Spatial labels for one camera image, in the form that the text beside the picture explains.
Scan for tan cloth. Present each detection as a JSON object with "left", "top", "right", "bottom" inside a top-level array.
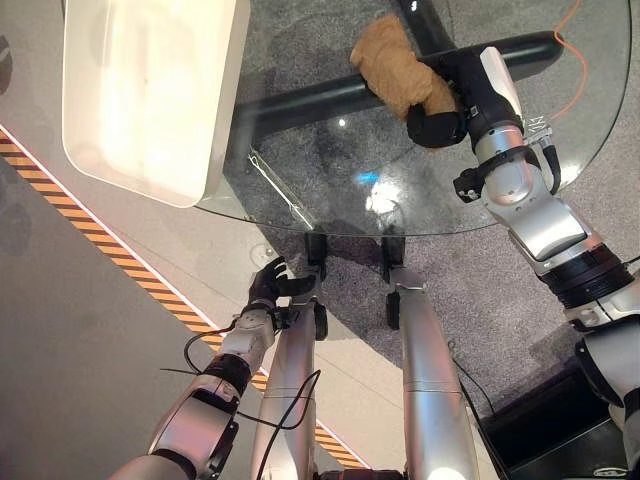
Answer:
[{"left": 348, "top": 13, "right": 464, "bottom": 123}]

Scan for silver left robot leg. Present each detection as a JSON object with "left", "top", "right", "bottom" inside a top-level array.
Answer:
[{"left": 248, "top": 231, "right": 331, "bottom": 480}]

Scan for black tubular table base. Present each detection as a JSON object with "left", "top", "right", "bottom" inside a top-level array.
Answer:
[{"left": 233, "top": 0, "right": 562, "bottom": 142}]

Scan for silver robot leg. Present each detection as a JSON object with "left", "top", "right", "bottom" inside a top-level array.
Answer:
[
  {"left": 381, "top": 234, "right": 482, "bottom": 480},
  {"left": 248, "top": 231, "right": 331, "bottom": 480}
]

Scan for thin black floor cable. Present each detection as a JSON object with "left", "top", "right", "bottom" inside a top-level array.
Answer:
[{"left": 448, "top": 340, "right": 497, "bottom": 417}]

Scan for orange cable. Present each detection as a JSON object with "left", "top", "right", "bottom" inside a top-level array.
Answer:
[{"left": 547, "top": 0, "right": 591, "bottom": 121}]

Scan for silver right robot leg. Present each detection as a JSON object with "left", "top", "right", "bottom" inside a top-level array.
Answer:
[{"left": 381, "top": 234, "right": 482, "bottom": 480}]

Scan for yellow black hazard tape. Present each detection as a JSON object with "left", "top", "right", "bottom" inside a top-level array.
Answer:
[{"left": 0, "top": 127, "right": 372, "bottom": 471}]

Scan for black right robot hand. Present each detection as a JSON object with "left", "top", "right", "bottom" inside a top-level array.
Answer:
[{"left": 405, "top": 46, "right": 525, "bottom": 150}]

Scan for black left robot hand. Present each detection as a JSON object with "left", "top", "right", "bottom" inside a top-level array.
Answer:
[{"left": 247, "top": 255, "right": 319, "bottom": 314}]

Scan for white plastic basket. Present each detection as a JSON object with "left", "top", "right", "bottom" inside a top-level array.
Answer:
[{"left": 60, "top": 0, "right": 252, "bottom": 209}]

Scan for black box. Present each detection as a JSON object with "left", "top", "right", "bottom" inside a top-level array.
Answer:
[{"left": 478, "top": 367, "right": 632, "bottom": 480}]

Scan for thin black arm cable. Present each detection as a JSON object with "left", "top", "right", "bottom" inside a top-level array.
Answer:
[{"left": 159, "top": 319, "right": 323, "bottom": 480}]

